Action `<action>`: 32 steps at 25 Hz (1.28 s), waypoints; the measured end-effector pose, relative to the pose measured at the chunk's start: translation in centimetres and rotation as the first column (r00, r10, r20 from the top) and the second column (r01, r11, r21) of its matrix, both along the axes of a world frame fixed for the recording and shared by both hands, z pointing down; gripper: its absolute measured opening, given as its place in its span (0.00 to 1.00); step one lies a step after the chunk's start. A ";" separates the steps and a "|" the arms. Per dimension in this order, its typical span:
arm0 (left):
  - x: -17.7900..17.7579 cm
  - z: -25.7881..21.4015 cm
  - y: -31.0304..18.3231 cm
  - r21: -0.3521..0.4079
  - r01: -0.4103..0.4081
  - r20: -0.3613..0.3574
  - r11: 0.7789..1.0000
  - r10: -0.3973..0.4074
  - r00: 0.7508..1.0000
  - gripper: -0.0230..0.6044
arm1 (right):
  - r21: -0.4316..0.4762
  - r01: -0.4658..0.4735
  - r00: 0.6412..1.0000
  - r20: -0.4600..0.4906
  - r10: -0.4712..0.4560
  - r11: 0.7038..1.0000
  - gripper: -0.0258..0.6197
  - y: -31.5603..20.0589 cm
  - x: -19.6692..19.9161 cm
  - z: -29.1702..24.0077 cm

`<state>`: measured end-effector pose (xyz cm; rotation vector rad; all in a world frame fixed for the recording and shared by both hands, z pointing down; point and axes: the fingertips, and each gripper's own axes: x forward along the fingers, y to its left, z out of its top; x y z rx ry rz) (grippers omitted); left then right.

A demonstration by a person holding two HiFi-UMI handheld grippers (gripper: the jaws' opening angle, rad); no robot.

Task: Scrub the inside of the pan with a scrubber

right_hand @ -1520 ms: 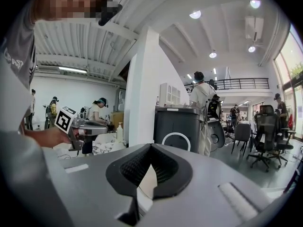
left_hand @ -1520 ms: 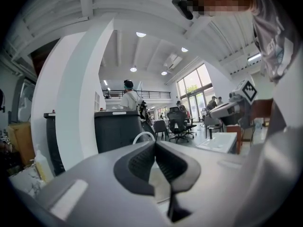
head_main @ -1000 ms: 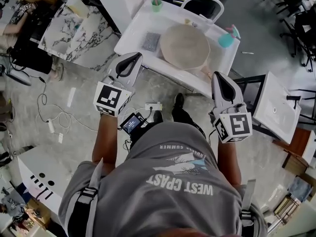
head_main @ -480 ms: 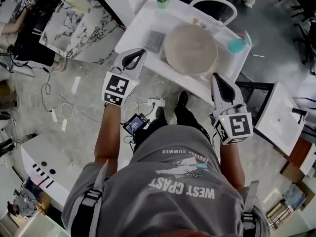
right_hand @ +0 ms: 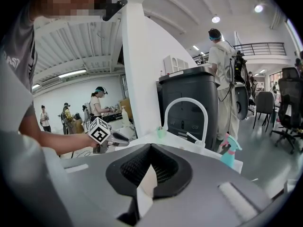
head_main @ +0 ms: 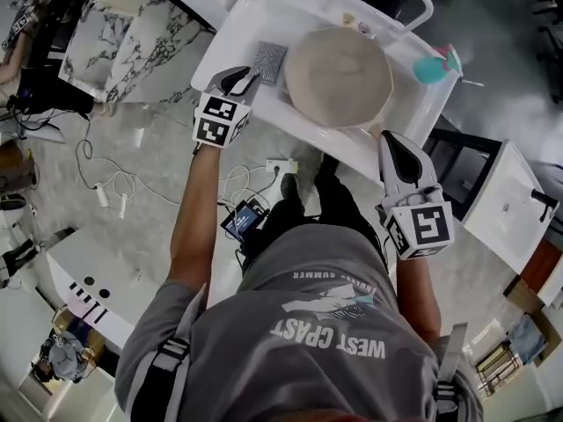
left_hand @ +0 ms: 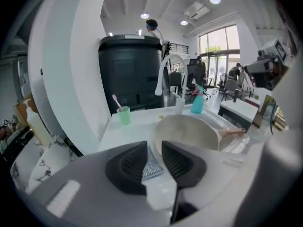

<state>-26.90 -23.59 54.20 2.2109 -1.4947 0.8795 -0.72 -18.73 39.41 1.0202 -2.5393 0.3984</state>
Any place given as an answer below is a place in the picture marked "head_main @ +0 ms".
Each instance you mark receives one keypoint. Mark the grey metal mesh scrubber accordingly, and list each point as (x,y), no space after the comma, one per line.
(269,62)

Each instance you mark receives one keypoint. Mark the white power strip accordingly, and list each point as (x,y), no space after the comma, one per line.
(281,166)

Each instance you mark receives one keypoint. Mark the beige pan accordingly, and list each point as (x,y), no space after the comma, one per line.
(338,77)

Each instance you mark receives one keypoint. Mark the person's left forearm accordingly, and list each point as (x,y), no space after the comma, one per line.
(195,205)

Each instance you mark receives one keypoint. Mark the black faucet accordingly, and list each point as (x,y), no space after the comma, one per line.
(543,200)

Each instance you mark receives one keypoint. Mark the black chair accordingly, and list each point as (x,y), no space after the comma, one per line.
(550,11)

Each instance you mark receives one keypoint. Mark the grey printed t-shirt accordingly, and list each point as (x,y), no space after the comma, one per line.
(281,358)

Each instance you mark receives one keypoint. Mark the white cabinet with black holes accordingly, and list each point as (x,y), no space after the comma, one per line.
(88,288)

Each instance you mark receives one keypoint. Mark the small white sink basin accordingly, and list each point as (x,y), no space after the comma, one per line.
(506,209)

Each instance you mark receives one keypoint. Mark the black metal stand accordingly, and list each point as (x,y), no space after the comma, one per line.
(462,147)

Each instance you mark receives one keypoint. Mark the person's right forearm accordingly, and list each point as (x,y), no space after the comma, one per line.
(418,293)

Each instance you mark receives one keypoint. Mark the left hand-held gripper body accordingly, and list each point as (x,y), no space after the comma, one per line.
(222,119)

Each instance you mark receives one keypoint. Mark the wooden shelf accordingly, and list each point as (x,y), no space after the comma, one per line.
(528,297)

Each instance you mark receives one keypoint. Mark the small beige item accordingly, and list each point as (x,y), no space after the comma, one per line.
(349,19)

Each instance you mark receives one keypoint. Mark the marble counter block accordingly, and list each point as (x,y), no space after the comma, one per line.
(132,46)

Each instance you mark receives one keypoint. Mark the black device with screen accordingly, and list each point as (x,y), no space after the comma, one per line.
(241,222)

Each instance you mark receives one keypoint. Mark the black trousers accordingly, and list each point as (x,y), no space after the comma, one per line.
(338,200)

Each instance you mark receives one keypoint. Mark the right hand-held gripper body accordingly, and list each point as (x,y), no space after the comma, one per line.
(424,229)

